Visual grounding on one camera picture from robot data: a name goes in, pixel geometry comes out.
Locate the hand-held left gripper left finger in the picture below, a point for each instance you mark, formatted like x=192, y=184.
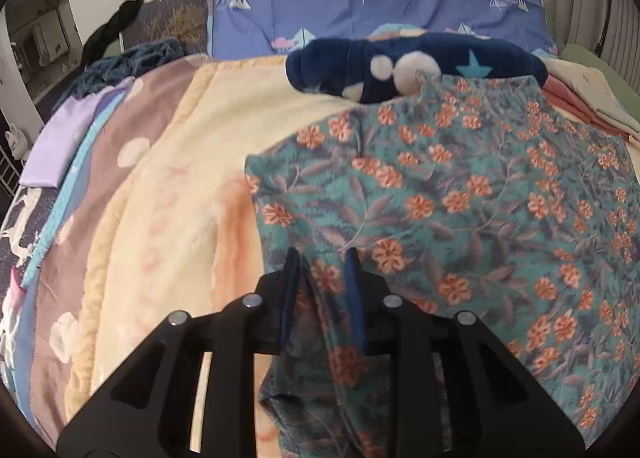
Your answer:
x=290, y=300

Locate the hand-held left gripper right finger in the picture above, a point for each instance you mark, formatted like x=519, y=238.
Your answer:
x=355, y=300

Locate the teal floral cloth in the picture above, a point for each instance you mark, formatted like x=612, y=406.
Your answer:
x=450, y=188

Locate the cream and mauve fleece blanket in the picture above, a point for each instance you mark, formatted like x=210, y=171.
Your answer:
x=175, y=188

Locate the navy fleece garment with stars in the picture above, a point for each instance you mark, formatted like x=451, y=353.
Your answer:
x=340, y=68

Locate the lavender cloth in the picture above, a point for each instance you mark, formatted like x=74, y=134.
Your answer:
x=60, y=143

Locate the teal knit cloth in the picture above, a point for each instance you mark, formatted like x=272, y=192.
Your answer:
x=130, y=60

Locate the pink folded cloth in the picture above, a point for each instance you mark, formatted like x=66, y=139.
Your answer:
x=565, y=98

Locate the cream folded cloth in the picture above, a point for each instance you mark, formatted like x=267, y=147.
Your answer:
x=595, y=88

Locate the black cloth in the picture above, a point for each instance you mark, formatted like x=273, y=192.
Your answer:
x=112, y=28

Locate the light green sheet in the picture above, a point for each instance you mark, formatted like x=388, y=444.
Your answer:
x=620, y=83

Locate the white metal rail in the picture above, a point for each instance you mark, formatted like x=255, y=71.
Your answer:
x=7, y=173

